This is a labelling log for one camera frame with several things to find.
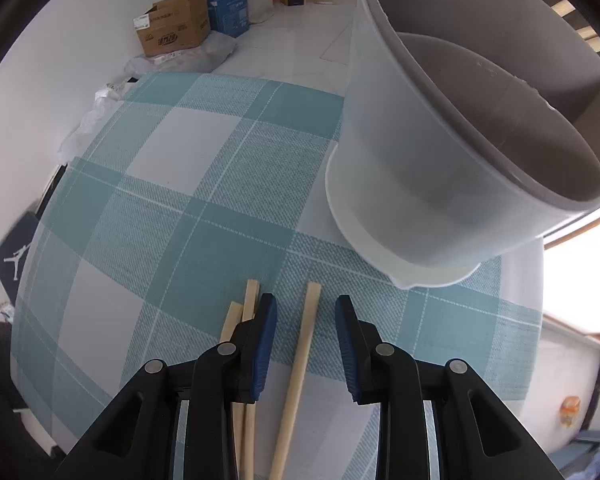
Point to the orange sticker on wall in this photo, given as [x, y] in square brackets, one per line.
[569, 410]

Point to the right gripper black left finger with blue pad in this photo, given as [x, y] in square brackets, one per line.
[134, 436]

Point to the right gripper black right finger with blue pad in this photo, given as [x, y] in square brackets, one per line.
[477, 435]

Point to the brown cardboard box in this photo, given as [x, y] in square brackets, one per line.
[172, 25]

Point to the crumpled white plastic bags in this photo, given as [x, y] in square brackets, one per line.
[206, 58]

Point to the teal white checked tablecloth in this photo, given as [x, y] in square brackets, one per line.
[194, 185]

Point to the beige chopstick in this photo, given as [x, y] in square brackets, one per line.
[250, 304]
[232, 319]
[296, 379]

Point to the blue cardboard box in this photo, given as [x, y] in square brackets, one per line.
[229, 17]

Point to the white utensil holder cup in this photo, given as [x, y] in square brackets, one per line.
[469, 128]

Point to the navy box with white logo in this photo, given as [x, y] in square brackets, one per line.
[13, 253]

